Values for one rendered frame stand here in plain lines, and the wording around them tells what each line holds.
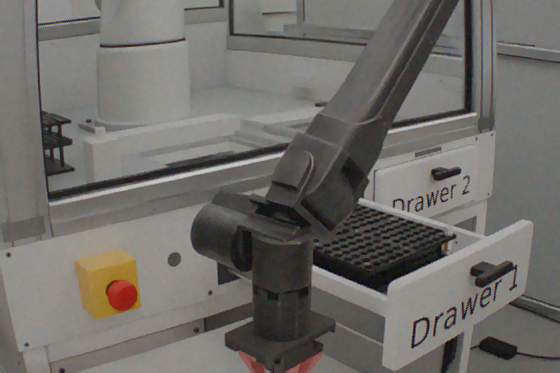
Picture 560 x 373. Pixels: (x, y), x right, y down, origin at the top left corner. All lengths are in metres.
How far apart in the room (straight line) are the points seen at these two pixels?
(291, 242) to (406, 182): 0.59
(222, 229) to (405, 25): 0.28
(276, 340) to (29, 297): 0.34
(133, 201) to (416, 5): 0.43
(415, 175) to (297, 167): 0.60
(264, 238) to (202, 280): 0.36
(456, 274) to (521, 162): 1.89
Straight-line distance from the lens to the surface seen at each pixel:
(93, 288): 0.85
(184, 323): 1.00
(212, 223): 0.68
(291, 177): 0.63
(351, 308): 0.81
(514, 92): 2.65
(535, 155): 2.63
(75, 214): 0.86
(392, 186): 1.17
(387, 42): 0.71
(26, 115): 0.82
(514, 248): 0.91
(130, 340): 0.97
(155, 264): 0.93
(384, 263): 0.85
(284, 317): 0.65
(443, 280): 0.79
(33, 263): 0.85
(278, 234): 0.63
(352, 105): 0.67
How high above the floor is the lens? 1.23
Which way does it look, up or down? 15 degrees down
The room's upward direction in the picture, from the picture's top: 1 degrees counter-clockwise
